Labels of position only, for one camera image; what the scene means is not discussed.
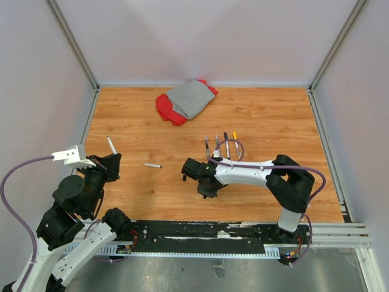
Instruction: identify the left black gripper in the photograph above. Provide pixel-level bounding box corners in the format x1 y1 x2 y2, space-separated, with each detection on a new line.
77 152 121 215

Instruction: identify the white pen black end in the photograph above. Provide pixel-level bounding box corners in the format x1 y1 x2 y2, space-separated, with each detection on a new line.
107 136 117 155

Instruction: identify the angled white pen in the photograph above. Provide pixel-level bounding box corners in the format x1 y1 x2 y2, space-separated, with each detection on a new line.
143 163 162 169

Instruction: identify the white marker blue tip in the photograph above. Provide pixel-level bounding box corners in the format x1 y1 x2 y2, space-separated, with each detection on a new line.
225 138 231 159

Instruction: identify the purple pen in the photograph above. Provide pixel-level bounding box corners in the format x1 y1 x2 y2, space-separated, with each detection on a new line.
204 135 210 159

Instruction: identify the white pen yellow end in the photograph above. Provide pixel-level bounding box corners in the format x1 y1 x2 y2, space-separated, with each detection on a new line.
235 140 241 160

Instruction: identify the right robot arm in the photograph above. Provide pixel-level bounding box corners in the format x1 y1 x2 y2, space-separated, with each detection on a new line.
181 155 315 243

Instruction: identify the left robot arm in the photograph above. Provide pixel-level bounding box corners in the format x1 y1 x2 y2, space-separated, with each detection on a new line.
1 150 131 291

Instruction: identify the red cloth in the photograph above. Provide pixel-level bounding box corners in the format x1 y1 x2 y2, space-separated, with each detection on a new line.
155 80 219 126

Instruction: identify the grey folded cloth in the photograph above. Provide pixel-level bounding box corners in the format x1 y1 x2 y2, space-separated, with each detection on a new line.
167 80 218 120

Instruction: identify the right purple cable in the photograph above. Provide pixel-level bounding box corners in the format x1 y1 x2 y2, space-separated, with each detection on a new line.
207 139 327 263

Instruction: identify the purple cable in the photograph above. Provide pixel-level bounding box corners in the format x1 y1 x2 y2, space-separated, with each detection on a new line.
0 155 128 290
207 139 327 263

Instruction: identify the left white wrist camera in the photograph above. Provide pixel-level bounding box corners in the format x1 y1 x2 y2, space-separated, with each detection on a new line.
52 144 96 169

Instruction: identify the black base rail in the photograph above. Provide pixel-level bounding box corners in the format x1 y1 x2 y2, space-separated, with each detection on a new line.
94 220 314 253

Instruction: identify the grey cable duct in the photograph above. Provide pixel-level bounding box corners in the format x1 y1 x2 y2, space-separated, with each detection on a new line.
65 243 281 259

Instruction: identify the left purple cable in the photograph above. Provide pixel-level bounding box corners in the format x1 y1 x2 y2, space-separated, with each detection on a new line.
0 155 128 290

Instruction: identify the aluminium frame rail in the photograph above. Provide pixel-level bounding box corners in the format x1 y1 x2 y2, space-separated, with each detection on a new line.
309 222 371 248

